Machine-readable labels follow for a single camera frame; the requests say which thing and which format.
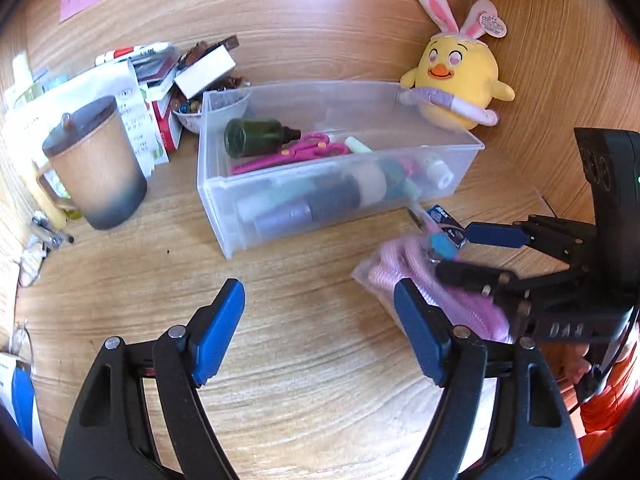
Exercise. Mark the dark red book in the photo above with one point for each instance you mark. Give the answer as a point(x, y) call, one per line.
point(157, 67)

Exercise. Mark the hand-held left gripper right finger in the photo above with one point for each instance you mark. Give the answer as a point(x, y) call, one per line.
point(420, 335)

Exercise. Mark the brown lidded mug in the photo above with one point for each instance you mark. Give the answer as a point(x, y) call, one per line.
point(95, 170)

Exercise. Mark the white bowl of small items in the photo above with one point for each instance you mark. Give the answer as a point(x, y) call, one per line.
point(187, 120)

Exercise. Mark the pink scissors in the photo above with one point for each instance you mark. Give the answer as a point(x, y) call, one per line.
point(305, 150)

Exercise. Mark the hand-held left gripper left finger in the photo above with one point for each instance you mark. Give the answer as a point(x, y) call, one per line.
point(220, 332)

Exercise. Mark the person's right forearm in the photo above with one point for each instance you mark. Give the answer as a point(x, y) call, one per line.
point(615, 400)

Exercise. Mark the clear plastic storage box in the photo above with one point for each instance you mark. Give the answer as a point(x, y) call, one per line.
point(225, 230)

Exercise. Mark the red and white box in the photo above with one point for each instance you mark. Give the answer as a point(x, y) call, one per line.
point(166, 125)

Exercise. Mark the pale green lip balm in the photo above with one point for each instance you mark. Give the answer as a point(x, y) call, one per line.
point(357, 145)

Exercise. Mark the dark brown pouch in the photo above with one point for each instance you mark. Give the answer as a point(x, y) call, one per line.
point(207, 49)

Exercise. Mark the yellow chick plush toy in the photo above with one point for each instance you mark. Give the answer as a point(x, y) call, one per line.
point(460, 75)

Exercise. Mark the red and white marker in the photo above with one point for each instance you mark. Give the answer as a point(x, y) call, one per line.
point(132, 52)

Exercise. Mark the white paper receipt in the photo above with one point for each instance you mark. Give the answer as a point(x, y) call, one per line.
point(135, 130)

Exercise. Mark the white cardboard box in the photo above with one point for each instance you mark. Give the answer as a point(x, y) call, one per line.
point(205, 72)

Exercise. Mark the black pen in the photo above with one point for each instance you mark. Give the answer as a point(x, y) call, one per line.
point(55, 235)

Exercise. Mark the small dark sachet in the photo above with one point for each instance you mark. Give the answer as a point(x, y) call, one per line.
point(447, 220)

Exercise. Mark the dark green glass bottle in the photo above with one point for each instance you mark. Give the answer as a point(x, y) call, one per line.
point(250, 137)

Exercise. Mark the person's right hand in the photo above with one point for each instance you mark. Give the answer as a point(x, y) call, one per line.
point(575, 362)

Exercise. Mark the white bandage roll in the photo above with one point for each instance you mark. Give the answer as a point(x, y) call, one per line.
point(370, 182)

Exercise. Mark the white lotion bottle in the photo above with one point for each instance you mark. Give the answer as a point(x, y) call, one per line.
point(21, 72)

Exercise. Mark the pink pen with blue grip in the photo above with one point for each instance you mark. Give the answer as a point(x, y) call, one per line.
point(441, 246)

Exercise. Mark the white pill bottle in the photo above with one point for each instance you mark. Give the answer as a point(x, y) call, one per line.
point(437, 170)

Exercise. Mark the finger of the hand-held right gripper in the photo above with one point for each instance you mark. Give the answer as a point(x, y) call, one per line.
point(495, 234)
point(470, 275)

